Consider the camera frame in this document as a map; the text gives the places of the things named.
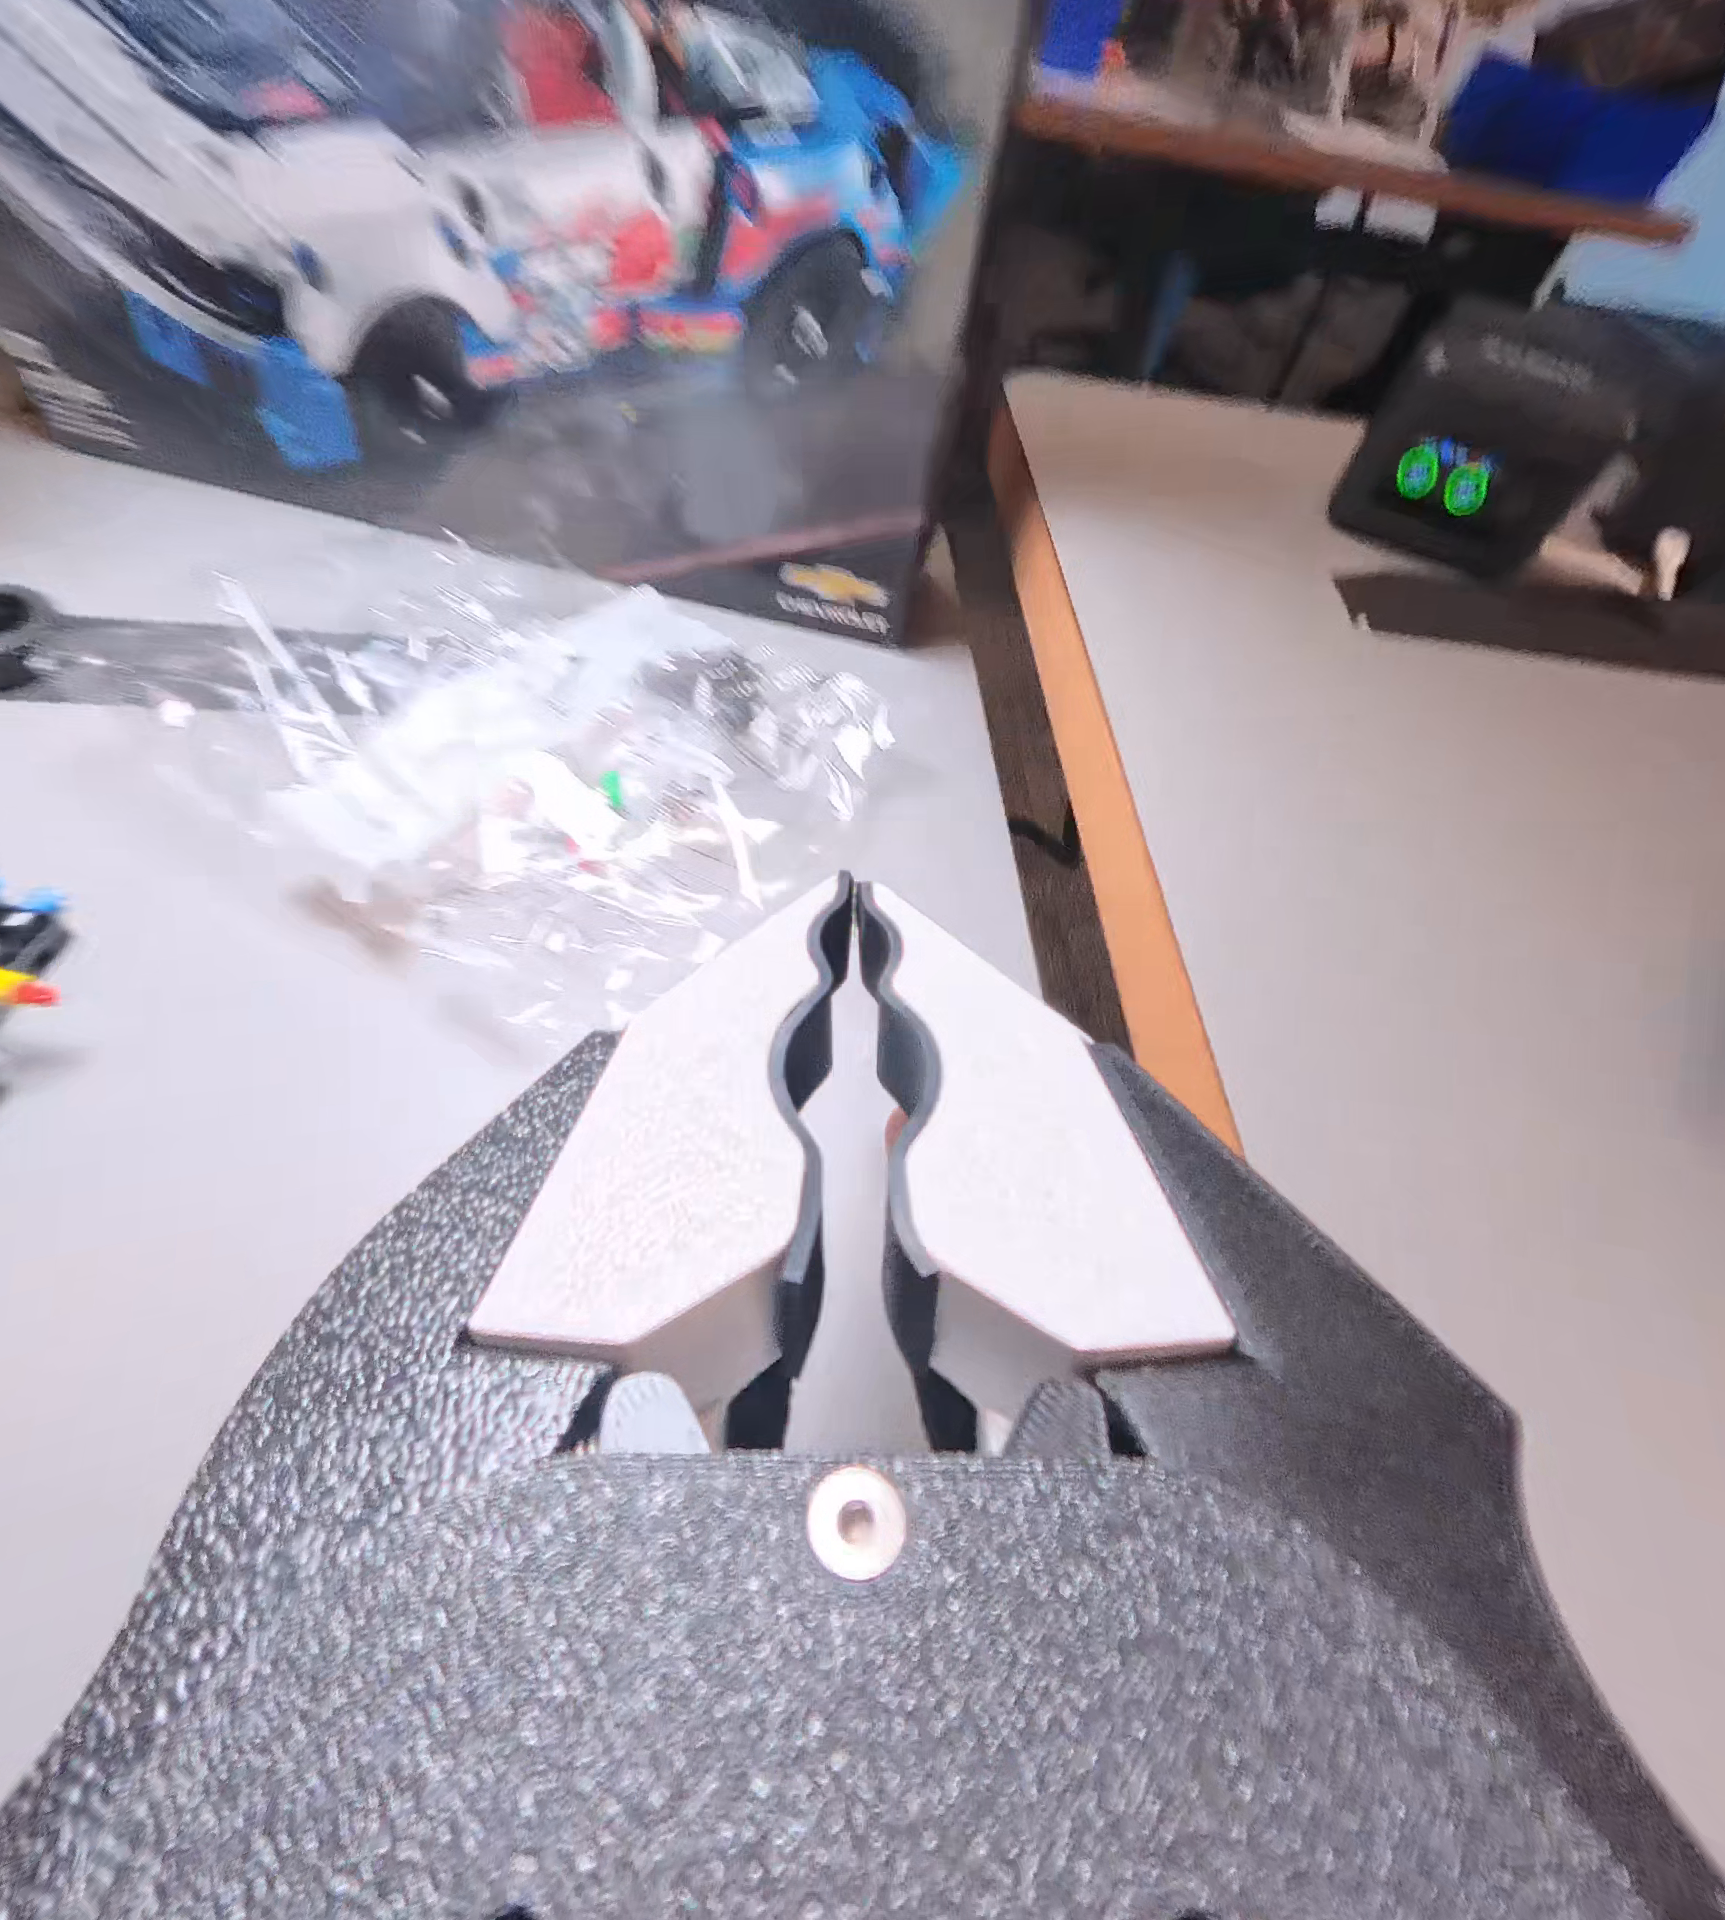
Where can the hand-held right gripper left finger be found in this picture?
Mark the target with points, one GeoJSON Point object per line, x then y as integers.
{"type": "Point", "coordinates": [652, 1184]}

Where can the wooden background table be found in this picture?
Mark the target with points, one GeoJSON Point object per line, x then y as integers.
{"type": "Point", "coordinates": [1327, 160]}

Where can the empty crumpled clear bag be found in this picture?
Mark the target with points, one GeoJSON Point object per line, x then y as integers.
{"type": "Point", "coordinates": [502, 795]}

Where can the lego set box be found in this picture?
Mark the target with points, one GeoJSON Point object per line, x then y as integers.
{"type": "Point", "coordinates": [354, 223]}

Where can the black power station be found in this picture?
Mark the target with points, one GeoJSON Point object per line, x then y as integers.
{"type": "Point", "coordinates": [1554, 389]}

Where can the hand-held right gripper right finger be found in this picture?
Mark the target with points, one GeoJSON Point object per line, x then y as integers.
{"type": "Point", "coordinates": [1056, 1184]}

